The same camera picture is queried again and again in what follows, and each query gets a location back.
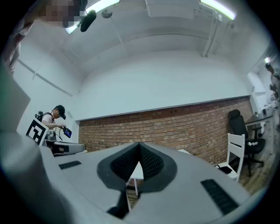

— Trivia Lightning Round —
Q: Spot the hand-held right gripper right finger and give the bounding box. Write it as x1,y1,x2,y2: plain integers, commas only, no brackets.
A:
122,142,252,224

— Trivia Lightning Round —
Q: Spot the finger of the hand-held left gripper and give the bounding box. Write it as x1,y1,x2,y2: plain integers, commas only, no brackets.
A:
53,141,86,157

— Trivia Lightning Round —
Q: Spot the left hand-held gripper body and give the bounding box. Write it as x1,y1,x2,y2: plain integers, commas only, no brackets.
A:
25,119,58,157

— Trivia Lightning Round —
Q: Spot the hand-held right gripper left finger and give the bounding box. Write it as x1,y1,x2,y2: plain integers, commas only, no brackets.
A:
40,141,140,220

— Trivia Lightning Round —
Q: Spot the hand-held device with blue screen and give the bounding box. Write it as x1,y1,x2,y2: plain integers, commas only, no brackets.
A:
62,126,73,139

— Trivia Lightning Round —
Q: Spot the black flat pad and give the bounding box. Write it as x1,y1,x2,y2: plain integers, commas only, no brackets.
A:
219,166,233,175

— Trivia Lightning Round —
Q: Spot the white wooden chair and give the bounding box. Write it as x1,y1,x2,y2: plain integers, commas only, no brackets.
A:
213,133,246,182

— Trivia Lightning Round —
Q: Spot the black office chair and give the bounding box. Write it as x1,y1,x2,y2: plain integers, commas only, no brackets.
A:
228,109,266,177

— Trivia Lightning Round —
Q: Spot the person's torso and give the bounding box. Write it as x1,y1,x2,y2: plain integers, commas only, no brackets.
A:
3,20,34,73

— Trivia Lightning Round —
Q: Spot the dark desk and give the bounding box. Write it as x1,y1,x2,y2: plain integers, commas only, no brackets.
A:
245,108,276,140

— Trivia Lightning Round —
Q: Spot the ceiling tube light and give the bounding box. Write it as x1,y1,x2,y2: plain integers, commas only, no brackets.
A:
64,21,81,35
85,0,121,14
199,0,237,21

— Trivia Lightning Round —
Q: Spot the person's head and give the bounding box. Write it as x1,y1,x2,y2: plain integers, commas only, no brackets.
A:
39,0,88,28

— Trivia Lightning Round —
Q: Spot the white air conditioner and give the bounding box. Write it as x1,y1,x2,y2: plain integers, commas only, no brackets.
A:
247,71,266,95

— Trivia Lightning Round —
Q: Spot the round ceiling sensor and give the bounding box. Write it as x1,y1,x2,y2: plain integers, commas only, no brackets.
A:
101,9,113,20

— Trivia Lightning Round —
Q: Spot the white ceiling conduit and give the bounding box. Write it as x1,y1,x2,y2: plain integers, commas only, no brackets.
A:
201,14,222,58

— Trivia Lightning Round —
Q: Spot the black head-worn camera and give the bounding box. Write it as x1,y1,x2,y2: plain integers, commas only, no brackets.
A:
79,9,97,33

